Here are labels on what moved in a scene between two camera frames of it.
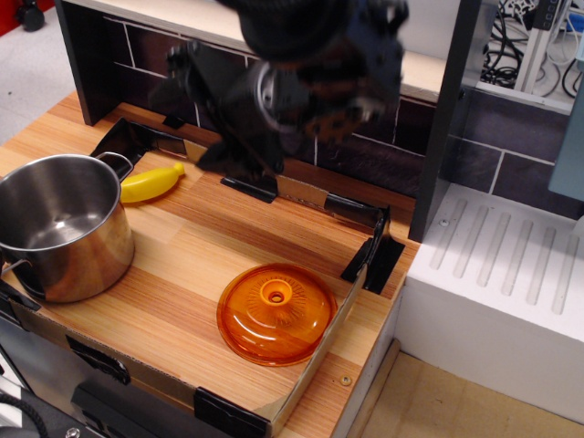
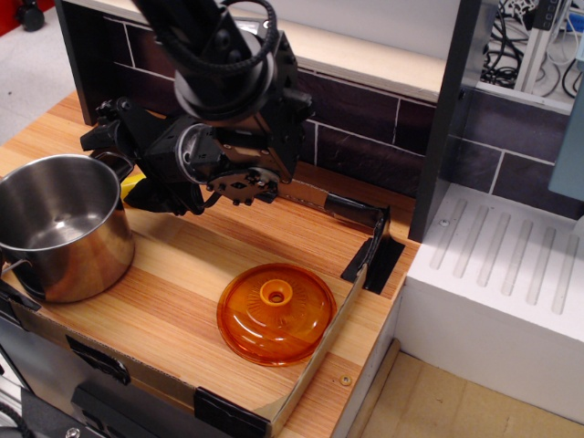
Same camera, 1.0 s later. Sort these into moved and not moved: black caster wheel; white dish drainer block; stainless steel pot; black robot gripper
Moved: black robot gripper
Not moved: white dish drainer block; black caster wheel; stainless steel pot
